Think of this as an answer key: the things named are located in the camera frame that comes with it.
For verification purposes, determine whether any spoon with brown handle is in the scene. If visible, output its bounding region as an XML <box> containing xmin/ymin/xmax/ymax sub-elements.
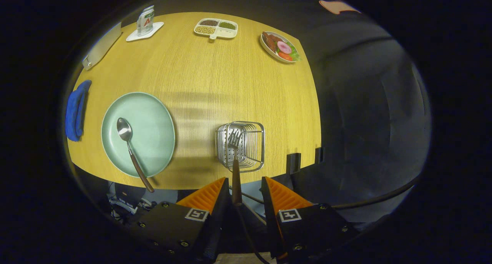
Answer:
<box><xmin>116</xmin><ymin>118</ymin><xmax>155</xmax><ymax>193</ymax></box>

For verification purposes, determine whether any plate of meat and vegetables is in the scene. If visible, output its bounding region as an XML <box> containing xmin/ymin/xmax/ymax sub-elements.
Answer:
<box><xmin>259</xmin><ymin>31</ymin><xmax>301</xmax><ymax>63</ymax></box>

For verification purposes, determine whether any small clear drink bottle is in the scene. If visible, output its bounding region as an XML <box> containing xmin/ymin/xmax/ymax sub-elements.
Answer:
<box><xmin>137</xmin><ymin>5</ymin><xmax>155</xmax><ymax>37</ymax></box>

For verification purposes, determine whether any white coaster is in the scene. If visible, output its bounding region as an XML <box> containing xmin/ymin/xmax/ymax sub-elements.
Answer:
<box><xmin>126</xmin><ymin>22</ymin><xmax>164</xmax><ymax>42</ymax></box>

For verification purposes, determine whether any metal wire cutlery basket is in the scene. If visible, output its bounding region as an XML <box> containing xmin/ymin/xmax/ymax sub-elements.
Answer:
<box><xmin>216</xmin><ymin>121</ymin><xmax>266</xmax><ymax>173</ymax></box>

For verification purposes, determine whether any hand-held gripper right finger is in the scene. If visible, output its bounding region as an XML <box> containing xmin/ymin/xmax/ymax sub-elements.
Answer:
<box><xmin>261</xmin><ymin>176</ymin><xmax>360</xmax><ymax>261</ymax></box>

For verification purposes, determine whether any fork with brown handle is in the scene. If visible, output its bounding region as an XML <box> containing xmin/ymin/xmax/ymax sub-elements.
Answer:
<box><xmin>227</xmin><ymin>129</ymin><xmax>243</xmax><ymax>207</ymax></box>

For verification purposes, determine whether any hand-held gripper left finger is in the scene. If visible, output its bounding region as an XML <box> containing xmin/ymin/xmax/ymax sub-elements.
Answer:
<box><xmin>129</xmin><ymin>176</ymin><xmax>231</xmax><ymax>262</ymax></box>

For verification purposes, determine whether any white toaster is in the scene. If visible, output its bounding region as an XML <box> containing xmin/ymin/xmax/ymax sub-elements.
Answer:
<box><xmin>82</xmin><ymin>22</ymin><xmax>123</xmax><ymax>71</ymax></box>

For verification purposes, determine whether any pale green plate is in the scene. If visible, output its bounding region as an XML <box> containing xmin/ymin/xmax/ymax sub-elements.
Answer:
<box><xmin>101</xmin><ymin>92</ymin><xmax>176</xmax><ymax>178</ymax></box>

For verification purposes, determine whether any divided white dish of beans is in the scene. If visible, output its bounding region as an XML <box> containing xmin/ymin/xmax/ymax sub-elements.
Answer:
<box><xmin>193</xmin><ymin>18</ymin><xmax>238</xmax><ymax>40</ymax></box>

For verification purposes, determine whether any blue cloth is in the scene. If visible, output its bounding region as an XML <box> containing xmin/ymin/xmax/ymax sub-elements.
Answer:
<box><xmin>65</xmin><ymin>80</ymin><xmax>92</xmax><ymax>142</ymax></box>

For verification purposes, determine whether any thick black cable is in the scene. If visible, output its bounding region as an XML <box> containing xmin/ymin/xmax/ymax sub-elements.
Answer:
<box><xmin>338</xmin><ymin>178</ymin><xmax>420</xmax><ymax>211</ymax></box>

